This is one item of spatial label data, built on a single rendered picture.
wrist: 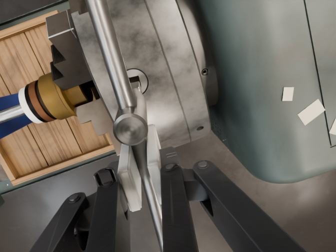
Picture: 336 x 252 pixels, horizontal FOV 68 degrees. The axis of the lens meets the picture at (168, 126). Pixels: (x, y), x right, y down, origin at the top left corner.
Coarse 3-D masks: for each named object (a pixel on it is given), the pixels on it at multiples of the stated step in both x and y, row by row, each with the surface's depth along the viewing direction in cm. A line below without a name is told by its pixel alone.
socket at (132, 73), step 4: (132, 68) 29; (136, 68) 29; (128, 72) 29; (132, 72) 29; (136, 72) 29; (140, 72) 29; (128, 76) 29; (132, 76) 29; (136, 76) 32; (140, 76) 30; (144, 76) 30; (132, 80) 32; (136, 80) 32; (140, 80) 30; (144, 80) 30; (140, 84) 32; (144, 84) 30; (144, 88) 30
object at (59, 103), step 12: (36, 84) 42; (48, 84) 41; (84, 84) 47; (36, 96) 41; (48, 96) 40; (60, 96) 40; (72, 96) 42; (84, 96) 42; (36, 108) 41; (48, 108) 41; (60, 108) 42; (72, 108) 42; (48, 120) 44
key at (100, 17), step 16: (96, 0) 14; (96, 16) 14; (96, 32) 15; (112, 32) 15; (112, 48) 15; (112, 64) 15; (112, 80) 16; (128, 80) 16; (128, 96) 16; (144, 144) 18; (144, 160) 18; (144, 176) 18; (160, 208) 19; (160, 224) 19; (160, 240) 19
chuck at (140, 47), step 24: (120, 0) 29; (144, 0) 29; (72, 24) 29; (120, 24) 29; (144, 24) 29; (96, 48) 29; (120, 48) 29; (144, 48) 29; (96, 72) 29; (144, 72) 29; (168, 72) 30; (144, 96) 30; (168, 96) 31; (168, 120) 33; (168, 144) 38
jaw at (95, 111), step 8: (88, 104) 43; (96, 104) 43; (80, 112) 43; (88, 112) 43; (96, 112) 43; (104, 112) 43; (80, 120) 43; (88, 120) 43; (96, 120) 43; (104, 120) 43; (96, 128) 43; (104, 128) 43; (112, 128) 43; (112, 136) 44; (120, 144) 44
